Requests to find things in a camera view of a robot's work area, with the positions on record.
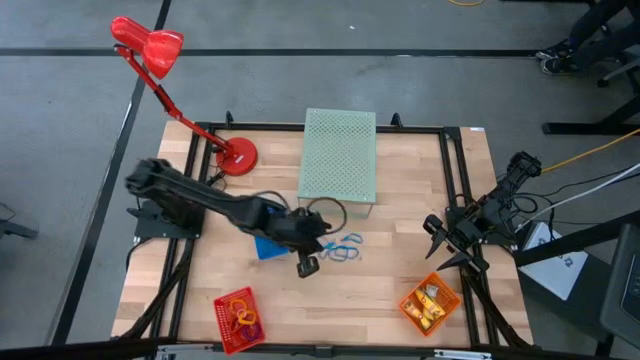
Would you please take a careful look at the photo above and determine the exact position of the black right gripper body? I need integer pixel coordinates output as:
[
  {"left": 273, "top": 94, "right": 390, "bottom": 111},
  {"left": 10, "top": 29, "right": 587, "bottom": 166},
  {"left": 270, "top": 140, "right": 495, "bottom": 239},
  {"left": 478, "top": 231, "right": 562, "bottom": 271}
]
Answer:
[{"left": 449, "top": 214, "right": 489, "bottom": 254}]

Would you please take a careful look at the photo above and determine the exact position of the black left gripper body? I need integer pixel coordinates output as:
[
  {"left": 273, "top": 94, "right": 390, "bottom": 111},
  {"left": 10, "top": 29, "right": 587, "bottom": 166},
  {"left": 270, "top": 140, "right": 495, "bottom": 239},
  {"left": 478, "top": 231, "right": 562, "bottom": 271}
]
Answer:
[{"left": 272, "top": 208, "right": 325, "bottom": 255}]

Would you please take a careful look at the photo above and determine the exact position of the pile of coloured rubber bands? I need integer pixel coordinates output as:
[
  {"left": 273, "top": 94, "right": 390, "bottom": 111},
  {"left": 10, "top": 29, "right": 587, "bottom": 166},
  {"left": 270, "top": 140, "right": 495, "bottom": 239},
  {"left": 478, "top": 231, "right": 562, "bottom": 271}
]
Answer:
[{"left": 331, "top": 244, "right": 361, "bottom": 262}]

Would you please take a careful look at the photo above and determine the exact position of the black desk leg base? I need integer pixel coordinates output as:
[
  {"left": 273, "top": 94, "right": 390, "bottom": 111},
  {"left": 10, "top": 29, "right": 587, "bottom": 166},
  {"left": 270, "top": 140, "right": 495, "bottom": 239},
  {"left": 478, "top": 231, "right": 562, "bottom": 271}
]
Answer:
[{"left": 542, "top": 94, "right": 640, "bottom": 136}]

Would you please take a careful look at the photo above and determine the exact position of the grey office chair base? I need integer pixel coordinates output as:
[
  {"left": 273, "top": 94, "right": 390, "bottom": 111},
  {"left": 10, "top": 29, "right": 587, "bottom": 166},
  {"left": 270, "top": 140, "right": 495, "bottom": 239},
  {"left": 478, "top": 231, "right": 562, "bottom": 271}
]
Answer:
[{"left": 597, "top": 59, "right": 640, "bottom": 89}]

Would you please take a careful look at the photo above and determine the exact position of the blue plastic basket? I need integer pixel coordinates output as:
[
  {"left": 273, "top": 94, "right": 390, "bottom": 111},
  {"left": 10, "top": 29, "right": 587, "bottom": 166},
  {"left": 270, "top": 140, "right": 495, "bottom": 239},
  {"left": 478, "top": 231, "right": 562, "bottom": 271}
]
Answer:
[{"left": 253, "top": 205, "right": 292, "bottom": 261}]

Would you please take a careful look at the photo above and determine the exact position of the orange plastic basket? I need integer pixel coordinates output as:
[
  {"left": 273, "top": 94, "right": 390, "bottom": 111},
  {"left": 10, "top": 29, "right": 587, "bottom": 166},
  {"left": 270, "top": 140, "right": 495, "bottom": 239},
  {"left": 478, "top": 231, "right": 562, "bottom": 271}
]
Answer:
[{"left": 398, "top": 271, "right": 462, "bottom": 338}]

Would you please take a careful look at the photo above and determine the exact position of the green mesh metal shelf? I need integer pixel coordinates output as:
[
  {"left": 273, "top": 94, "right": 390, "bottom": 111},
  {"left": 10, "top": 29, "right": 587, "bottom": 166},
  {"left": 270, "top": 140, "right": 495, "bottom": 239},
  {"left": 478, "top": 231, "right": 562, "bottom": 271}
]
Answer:
[{"left": 296, "top": 107, "right": 378, "bottom": 220}]

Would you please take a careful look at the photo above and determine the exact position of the white cardboard box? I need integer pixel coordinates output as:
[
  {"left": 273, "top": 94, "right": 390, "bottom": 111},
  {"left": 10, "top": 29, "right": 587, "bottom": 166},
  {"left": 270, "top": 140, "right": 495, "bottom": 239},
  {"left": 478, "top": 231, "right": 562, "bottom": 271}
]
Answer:
[{"left": 519, "top": 221, "right": 590, "bottom": 301}]

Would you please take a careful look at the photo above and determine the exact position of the red plastic basket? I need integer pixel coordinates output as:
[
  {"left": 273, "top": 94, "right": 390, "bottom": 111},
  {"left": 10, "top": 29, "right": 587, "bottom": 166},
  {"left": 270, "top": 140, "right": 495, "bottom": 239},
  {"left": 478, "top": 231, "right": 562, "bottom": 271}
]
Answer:
[{"left": 213, "top": 286, "right": 267, "bottom": 356}]

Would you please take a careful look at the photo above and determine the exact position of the dark grey equipment case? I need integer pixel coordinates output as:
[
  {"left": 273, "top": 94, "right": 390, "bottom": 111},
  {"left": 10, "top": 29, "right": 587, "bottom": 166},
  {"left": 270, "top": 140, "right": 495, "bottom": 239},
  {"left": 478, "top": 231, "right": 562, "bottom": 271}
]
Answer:
[{"left": 599, "top": 223, "right": 640, "bottom": 346}]

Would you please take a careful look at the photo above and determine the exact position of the person's shoe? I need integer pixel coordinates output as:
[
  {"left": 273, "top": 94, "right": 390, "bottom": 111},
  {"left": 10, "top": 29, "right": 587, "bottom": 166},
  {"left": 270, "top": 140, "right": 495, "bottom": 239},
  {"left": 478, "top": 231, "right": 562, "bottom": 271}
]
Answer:
[
  {"left": 535, "top": 39, "right": 571, "bottom": 60},
  {"left": 542, "top": 54, "right": 581, "bottom": 75}
]

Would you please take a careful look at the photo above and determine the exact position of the person's leg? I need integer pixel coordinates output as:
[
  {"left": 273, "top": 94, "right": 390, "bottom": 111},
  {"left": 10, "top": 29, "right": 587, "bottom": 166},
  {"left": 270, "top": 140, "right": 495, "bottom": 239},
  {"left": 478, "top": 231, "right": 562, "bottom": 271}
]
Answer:
[
  {"left": 574, "top": 22, "right": 640, "bottom": 69},
  {"left": 567, "top": 0, "right": 640, "bottom": 51}
]

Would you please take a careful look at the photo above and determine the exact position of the black rig beam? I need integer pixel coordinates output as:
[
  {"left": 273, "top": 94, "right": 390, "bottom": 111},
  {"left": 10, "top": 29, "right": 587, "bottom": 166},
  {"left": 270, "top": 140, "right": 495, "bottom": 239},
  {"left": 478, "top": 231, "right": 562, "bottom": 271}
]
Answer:
[{"left": 0, "top": 337, "right": 640, "bottom": 360}]

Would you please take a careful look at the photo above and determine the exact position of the black stand foot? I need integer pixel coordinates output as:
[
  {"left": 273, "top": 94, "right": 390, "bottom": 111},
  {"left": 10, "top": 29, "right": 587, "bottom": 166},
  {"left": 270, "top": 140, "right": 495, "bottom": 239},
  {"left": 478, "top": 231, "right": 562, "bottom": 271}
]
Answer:
[{"left": 0, "top": 202, "right": 40, "bottom": 241}]

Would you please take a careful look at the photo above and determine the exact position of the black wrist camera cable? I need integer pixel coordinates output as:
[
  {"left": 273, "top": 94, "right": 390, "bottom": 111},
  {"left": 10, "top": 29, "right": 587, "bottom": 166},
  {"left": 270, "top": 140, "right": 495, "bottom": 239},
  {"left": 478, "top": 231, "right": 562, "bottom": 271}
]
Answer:
[{"left": 257, "top": 189, "right": 348, "bottom": 235}]

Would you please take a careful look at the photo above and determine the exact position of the silver metal bracket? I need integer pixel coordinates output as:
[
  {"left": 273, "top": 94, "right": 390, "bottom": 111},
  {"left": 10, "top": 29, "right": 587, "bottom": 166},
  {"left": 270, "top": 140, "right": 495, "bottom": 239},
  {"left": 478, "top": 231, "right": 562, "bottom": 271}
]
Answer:
[{"left": 433, "top": 348, "right": 494, "bottom": 360}]

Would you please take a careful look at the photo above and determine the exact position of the red cable arm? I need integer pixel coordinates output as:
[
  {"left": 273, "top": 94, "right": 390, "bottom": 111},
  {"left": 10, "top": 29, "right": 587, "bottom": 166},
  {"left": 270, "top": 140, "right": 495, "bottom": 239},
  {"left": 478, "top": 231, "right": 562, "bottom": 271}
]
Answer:
[{"left": 109, "top": 15, "right": 260, "bottom": 177}]

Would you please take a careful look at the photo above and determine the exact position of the yellow extension cord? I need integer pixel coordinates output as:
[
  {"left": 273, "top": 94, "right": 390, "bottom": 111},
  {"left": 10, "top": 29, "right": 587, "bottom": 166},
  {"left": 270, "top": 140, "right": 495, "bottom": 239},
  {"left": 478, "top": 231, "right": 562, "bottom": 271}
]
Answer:
[{"left": 542, "top": 128, "right": 640, "bottom": 175}]

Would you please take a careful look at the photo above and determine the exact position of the white cable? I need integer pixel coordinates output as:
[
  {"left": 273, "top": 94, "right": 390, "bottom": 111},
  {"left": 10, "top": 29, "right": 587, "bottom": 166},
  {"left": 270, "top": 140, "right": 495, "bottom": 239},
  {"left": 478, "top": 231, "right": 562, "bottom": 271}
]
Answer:
[{"left": 529, "top": 162, "right": 640, "bottom": 216}]

